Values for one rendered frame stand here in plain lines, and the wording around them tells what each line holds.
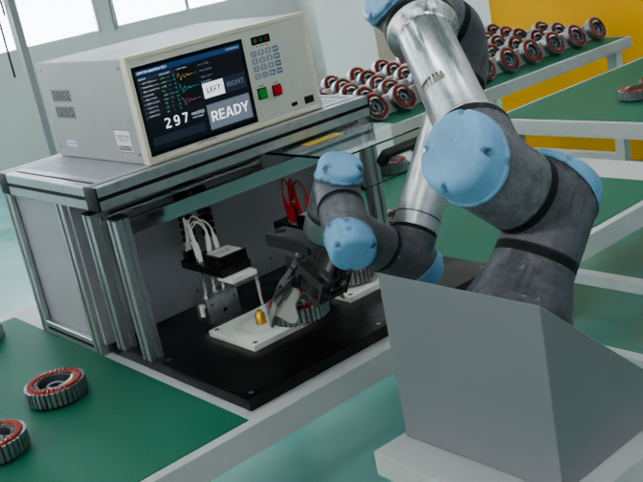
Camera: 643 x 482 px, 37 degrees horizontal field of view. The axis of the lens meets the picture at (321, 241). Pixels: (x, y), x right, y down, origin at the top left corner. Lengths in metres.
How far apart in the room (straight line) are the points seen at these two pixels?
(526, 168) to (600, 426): 0.35
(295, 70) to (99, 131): 0.42
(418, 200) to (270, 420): 0.43
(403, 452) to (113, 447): 0.49
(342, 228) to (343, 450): 1.60
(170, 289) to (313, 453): 1.08
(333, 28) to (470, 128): 4.83
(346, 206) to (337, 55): 4.63
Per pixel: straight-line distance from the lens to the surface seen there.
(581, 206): 1.34
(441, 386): 1.36
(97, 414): 1.77
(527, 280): 1.30
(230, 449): 1.57
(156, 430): 1.65
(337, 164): 1.51
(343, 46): 6.02
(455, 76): 1.39
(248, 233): 2.14
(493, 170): 1.23
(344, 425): 3.10
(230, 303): 1.98
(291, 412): 1.63
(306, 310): 1.71
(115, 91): 1.89
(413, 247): 1.52
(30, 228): 2.14
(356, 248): 1.44
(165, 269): 2.04
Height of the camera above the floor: 1.47
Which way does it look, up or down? 18 degrees down
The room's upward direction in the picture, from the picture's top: 11 degrees counter-clockwise
